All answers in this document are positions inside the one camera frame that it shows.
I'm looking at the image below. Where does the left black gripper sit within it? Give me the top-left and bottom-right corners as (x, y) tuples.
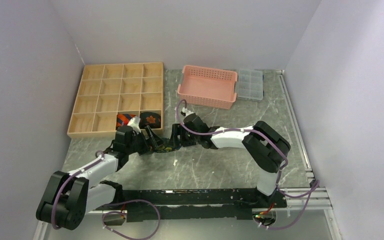
(125, 126), (165, 156)

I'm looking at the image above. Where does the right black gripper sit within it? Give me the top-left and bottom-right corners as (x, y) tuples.
(168, 123), (200, 148)

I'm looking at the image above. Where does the orange navy striped tie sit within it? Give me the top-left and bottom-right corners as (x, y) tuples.
(116, 113), (136, 128)

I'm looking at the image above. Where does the blue yellow floral tie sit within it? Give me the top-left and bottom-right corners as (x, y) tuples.
(152, 137), (181, 153)

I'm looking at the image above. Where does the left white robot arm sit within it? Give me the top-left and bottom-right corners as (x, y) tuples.
(35, 125), (164, 230)

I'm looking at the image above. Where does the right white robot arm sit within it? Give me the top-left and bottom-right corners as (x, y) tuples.
(168, 111), (291, 208)

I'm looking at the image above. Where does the dark rolled tie orange leaf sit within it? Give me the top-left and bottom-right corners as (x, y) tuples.
(139, 111), (162, 129)

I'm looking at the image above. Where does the wooden compartment tray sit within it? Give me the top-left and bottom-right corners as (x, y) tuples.
(67, 62), (164, 139)

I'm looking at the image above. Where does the pink plastic basket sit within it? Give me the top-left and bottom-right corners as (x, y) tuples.
(177, 65), (238, 110)

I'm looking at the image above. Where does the clear plastic organizer box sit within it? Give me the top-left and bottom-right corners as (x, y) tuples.
(235, 69), (264, 101)

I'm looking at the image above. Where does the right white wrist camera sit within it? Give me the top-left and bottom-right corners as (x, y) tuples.
(180, 107), (194, 117)

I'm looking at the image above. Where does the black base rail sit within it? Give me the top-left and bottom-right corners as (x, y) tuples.
(90, 187), (287, 223)

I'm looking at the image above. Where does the aluminium frame rail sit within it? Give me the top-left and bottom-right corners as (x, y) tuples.
(276, 69), (333, 210)

